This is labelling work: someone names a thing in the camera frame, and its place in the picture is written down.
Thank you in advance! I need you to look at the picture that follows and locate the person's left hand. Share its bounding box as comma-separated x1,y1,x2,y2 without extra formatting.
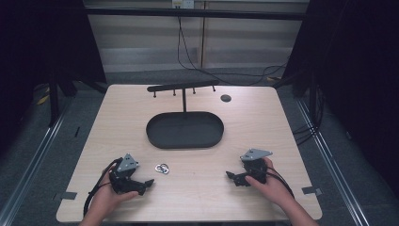
89,169,139,220

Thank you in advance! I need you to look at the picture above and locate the grey tape strip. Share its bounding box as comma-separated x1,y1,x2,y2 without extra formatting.
301,186,324,196
52,191,78,202

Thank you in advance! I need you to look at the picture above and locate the black curtain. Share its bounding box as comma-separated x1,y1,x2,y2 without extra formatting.
272,0,399,199
0,0,107,158

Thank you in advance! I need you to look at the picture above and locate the black horizontal bar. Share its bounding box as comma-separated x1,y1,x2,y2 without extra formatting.
85,7,306,22

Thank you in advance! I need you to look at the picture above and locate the black floor cable bundle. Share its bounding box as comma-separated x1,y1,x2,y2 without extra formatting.
292,84,324,146

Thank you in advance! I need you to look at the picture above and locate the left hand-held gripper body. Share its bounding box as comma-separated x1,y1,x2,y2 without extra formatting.
107,153,148,196

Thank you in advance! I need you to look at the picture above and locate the person's right hand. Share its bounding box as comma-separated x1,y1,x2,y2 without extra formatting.
244,156,295,209

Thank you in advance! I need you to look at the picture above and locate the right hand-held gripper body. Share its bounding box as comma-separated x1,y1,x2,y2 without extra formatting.
238,148,274,186

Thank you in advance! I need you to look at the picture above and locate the metal floor rail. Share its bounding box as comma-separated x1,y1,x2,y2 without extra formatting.
295,98,375,226
0,103,73,226

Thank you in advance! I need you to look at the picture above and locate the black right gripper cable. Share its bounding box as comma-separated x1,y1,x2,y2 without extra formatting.
265,166,295,200

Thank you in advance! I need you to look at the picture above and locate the white wall socket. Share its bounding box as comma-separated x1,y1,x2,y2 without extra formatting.
171,0,196,9

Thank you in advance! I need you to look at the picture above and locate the silver key ring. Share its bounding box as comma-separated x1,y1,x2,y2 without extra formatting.
154,163,170,175

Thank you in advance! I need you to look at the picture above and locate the black hanging wall cable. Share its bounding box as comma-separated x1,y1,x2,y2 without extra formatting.
176,16,288,87

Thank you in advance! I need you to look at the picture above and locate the black hook stand with tray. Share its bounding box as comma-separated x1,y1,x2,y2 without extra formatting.
145,79,225,150

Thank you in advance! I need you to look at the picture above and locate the yellow floor scrap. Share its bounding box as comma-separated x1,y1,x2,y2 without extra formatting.
36,93,51,106

